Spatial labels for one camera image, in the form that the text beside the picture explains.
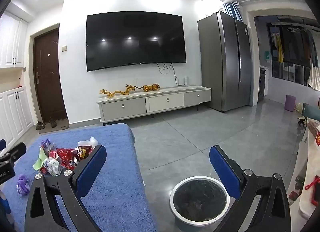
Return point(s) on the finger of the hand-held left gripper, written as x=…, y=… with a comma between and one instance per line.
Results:
x=2, y=144
x=15, y=150

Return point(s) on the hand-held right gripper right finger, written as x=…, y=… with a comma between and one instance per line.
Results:
x=222, y=172

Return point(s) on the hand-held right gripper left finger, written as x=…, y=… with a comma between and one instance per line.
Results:
x=90, y=169

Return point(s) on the red yellow snack bag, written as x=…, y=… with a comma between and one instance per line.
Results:
x=83, y=152

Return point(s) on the purple wrapper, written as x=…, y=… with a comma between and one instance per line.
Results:
x=23, y=184
x=47, y=145

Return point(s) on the red foil wrapper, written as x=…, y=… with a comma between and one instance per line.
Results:
x=67, y=158

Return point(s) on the green paper scrap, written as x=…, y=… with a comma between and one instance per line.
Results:
x=41, y=159

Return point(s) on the white rimmed trash bin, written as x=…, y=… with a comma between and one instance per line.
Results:
x=200, y=197

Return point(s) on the white blue packet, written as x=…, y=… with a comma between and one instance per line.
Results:
x=52, y=167

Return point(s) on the dark red wrapper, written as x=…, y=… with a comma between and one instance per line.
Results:
x=53, y=154

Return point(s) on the blue fluffy blanket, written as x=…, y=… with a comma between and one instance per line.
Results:
x=112, y=147

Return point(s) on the white base cabinet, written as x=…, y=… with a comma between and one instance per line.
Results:
x=15, y=114

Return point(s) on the dark shoe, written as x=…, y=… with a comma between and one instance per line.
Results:
x=52, y=122
x=40, y=125

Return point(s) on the brown doormat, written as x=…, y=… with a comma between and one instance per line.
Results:
x=62, y=125

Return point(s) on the white grey television stand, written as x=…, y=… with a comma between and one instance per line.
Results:
x=130, y=107

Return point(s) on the gold dragon figurine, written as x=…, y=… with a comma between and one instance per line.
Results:
x=117, y=92

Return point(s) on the brown entrance door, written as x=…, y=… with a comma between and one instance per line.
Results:
x=51, y=77

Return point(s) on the white side table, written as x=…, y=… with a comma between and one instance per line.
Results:
x=308, y=162

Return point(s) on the small black toy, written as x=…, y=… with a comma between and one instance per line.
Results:
x=301, y=122

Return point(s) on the red plastic hook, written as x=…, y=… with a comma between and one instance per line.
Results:
x=315, y=187

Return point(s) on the purple stool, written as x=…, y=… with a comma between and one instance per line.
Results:
x=290, y=103

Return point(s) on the cream bag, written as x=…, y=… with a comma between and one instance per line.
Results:
x=298, y=107

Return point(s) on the red label box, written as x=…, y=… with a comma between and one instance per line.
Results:
x=313, y=128

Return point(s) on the gold tiger figurine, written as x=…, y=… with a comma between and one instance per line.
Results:
x=150, y=87

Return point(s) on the grey double-door refrigerator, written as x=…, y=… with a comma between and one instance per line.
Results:
x=220, y=64

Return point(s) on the teal sofa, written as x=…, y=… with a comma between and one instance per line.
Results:
x=310, y=109

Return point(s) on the white hanging cloth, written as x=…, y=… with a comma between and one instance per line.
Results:
x=315, y=77

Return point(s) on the yellow hanging garment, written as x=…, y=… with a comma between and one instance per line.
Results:
x=278, y=48

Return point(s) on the dark hanging clothes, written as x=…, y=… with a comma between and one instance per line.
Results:
x=297, y=44

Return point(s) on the blue curtain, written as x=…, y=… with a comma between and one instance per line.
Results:
x=232, y=9

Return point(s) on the white wall cabinet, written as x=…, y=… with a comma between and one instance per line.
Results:
x=12, y=42

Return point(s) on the beige light switch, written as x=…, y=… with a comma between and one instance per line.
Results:
x=64, y=48

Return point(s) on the teal wall sign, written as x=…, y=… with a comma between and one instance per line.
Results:
x=267, y=56

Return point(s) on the black wall television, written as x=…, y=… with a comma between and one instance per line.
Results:
x=136, y=41

